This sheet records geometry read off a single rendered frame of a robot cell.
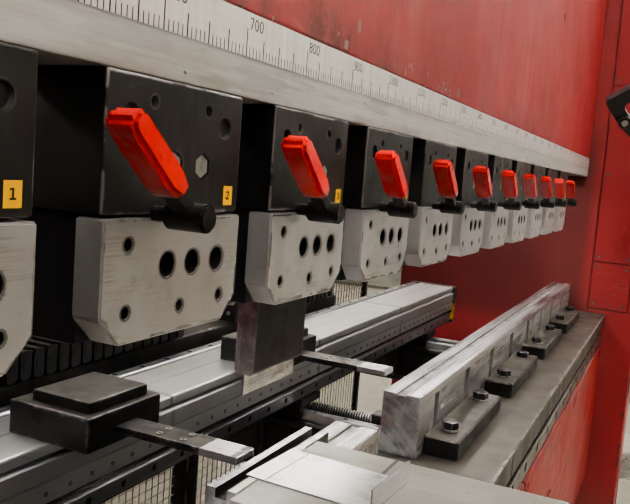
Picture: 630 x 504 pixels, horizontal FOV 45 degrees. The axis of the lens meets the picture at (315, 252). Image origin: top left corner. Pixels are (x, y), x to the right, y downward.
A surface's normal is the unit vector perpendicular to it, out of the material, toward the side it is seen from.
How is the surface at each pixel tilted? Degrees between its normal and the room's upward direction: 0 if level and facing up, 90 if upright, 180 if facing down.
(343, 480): 0
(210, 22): 90
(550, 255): 90
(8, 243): 90
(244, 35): 90
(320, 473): 0
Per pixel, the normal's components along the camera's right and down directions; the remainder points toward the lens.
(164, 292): 0.90, 0.11
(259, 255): -0.44, 0.06
